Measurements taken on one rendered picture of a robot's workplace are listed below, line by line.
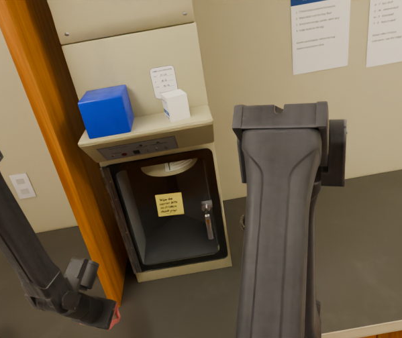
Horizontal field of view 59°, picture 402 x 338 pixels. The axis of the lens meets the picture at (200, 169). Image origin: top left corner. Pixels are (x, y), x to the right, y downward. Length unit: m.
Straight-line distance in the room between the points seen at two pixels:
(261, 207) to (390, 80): 1.37
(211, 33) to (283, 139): 1.08
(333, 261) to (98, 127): 0.84
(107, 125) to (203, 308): 0.61
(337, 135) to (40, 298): 0.66
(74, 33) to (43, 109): 0.19
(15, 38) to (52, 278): 0.49
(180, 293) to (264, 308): 0.93
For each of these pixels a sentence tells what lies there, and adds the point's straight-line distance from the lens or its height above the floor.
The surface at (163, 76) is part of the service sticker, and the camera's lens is 0.92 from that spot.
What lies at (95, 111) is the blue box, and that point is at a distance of 0.85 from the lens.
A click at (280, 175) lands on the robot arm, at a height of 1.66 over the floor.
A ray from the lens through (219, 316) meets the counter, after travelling 1.12.
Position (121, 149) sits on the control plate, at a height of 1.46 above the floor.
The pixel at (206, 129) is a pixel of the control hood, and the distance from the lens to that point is 0.87.
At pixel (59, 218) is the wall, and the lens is 1.70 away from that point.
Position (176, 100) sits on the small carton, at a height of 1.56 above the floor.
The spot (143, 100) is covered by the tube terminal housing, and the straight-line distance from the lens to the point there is 0.94.
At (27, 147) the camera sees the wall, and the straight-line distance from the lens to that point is 1.56.
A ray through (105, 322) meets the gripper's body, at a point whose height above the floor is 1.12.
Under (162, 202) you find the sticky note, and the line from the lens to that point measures 1.06.
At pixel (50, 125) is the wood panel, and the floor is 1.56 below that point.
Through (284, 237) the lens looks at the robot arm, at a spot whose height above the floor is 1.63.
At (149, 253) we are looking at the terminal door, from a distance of 1.17.
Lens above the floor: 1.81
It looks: 28 degrees down
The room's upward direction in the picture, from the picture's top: 10 degrees counter-clockwise
